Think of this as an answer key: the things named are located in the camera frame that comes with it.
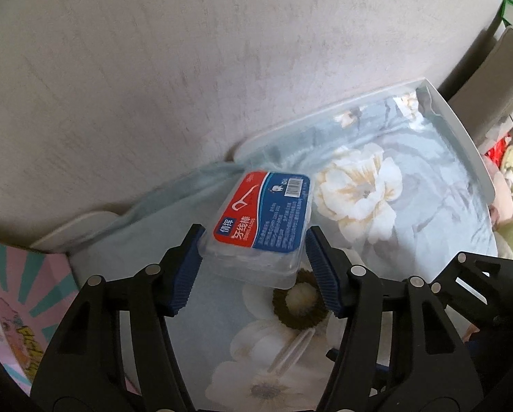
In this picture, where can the clear plastic tray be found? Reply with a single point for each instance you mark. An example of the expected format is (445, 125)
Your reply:
(453, 137)

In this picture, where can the pink printed box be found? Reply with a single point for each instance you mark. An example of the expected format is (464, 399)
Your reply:
(20, 309)

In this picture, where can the clear floss pick box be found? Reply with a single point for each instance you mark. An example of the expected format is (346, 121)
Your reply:
(260, 214)

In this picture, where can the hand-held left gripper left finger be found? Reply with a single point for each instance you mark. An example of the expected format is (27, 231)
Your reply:
(187, 274)

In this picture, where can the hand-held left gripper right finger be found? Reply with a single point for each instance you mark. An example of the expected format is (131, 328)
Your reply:
(323, 270)

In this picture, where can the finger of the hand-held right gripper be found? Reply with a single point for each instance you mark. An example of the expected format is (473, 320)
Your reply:
(335, 355)
(496, 292)

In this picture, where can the red cloth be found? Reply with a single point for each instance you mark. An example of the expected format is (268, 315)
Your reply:
(496, 150)

